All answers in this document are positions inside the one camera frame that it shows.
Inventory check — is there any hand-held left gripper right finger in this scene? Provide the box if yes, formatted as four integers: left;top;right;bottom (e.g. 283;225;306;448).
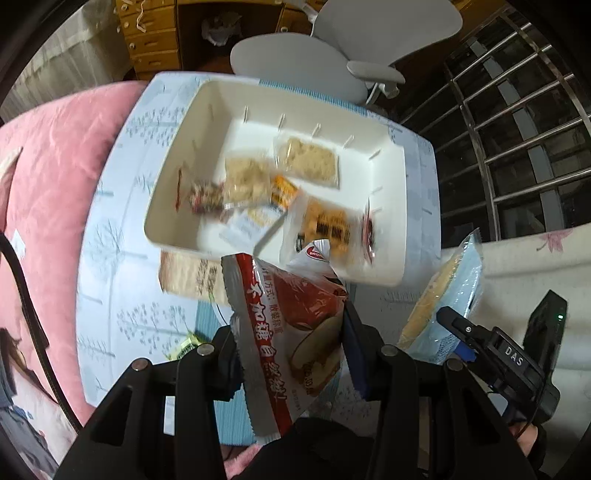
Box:
341;301;539;480

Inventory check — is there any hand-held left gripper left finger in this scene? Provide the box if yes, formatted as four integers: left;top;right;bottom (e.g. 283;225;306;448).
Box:
54;324;244;480

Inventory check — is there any light blue bread packet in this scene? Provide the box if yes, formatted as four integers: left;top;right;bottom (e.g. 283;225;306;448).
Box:
397;233;484;366

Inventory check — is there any red silver bread packet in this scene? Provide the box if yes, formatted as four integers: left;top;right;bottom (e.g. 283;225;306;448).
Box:
221;239;350;446

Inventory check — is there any small nut date packet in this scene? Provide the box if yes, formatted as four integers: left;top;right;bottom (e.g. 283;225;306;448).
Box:
360;198;378;260

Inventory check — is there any clear orange biscuit packet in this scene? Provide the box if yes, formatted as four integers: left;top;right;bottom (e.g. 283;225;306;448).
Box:
281;196;370;278

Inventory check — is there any clear nut bar packet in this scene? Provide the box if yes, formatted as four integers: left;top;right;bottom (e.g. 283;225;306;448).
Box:
174;166;227;216

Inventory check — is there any orange white bar packet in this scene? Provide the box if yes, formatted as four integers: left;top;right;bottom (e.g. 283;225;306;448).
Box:
219;175;299;243

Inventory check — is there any pale puffed snack packet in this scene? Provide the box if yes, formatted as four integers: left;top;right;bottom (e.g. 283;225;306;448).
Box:
223;157;272;209
274;136;341;188

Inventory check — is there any white plastic storage box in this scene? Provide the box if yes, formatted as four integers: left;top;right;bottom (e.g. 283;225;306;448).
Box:
143;78;408;285

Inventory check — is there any green yellow snack packet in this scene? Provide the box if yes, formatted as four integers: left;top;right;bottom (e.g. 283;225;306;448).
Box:
167;332;209;362

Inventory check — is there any white leaf print curtain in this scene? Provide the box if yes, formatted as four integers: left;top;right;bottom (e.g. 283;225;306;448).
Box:
438;225;591;372

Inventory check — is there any brown kraft flat packet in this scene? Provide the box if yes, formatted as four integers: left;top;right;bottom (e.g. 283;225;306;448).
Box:
159;250;232;306

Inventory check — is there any person's black garment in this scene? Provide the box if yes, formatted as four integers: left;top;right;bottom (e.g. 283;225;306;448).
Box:
231;415;376;480

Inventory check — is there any tree print tablecloth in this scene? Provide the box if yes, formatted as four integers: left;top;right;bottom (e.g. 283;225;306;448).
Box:
76;71;438;445

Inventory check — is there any metal window grille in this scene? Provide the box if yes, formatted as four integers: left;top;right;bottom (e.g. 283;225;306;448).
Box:
401;8;591;241

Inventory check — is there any printed figure pillow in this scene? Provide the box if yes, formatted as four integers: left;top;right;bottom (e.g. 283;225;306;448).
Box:
0;327;80;477

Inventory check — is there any grey office chair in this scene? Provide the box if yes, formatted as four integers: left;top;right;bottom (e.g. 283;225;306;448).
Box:
230;0;464;100

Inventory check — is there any crumpled plastic bag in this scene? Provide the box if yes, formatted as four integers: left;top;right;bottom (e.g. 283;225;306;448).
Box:
201;15;232;46

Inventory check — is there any wooden desk with drawers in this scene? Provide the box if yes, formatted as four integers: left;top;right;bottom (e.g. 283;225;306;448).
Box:
115;0;324;82

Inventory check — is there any lace cloth covered cabinet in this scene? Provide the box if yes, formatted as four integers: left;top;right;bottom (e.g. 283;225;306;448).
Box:
8;14;136;109

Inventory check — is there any black strap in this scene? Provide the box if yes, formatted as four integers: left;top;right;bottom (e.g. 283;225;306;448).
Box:
0;234;51;354

